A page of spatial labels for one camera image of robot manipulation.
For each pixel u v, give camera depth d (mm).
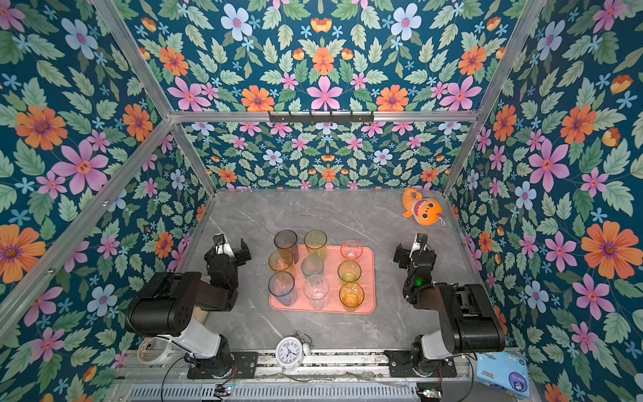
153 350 778
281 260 885
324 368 735
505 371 674
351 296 861
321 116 923
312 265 890
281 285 838
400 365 734
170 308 460
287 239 896
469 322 456
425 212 1016
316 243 858
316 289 797
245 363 737
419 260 678
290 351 734
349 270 891
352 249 958
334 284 880
